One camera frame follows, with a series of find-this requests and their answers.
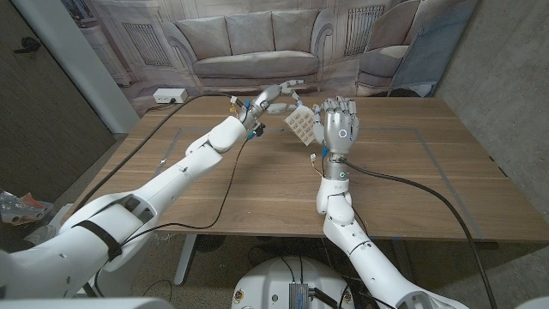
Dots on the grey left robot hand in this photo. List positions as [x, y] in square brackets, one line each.
[268, 101]

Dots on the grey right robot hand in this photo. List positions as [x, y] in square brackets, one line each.
[339, 129]

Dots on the floral postage stamp sheet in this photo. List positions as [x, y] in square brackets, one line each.
[302, 124]

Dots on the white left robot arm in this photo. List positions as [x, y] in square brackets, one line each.
[171, 184]

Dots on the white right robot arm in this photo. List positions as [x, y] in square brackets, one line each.
[343, 227]

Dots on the white floor sheet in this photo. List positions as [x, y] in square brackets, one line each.
[62, 214]

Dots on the black rounded object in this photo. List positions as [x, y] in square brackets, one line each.
[405, 92]

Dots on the printed sofa room backdrop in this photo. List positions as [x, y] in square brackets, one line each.
[214, 43]

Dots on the white power outlet box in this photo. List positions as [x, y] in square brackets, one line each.
[169, 95]

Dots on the blue-grey leaning board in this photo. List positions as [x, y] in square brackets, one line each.
[433, 56]

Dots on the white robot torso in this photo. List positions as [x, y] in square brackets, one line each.
[266, 283]

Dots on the silver module on torso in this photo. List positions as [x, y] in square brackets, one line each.
[298, 298]

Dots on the white table leg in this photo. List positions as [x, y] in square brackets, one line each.
[185, 262]

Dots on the dark door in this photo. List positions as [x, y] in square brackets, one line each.
[43, 107]

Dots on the white sneaker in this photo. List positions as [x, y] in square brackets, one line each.
[40, 234]

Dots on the clear plastic bag with tubes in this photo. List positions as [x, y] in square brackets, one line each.
[17, 208]

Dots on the person's black trouser leg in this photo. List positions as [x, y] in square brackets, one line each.
[13, 240]

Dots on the white door frame post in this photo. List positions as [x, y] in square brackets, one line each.
[86, 73]

